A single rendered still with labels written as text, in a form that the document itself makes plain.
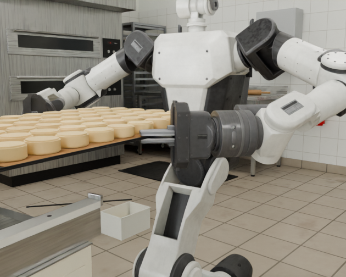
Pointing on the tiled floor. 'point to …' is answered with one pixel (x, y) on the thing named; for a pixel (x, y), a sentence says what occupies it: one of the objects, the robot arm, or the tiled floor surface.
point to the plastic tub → (125, 220)
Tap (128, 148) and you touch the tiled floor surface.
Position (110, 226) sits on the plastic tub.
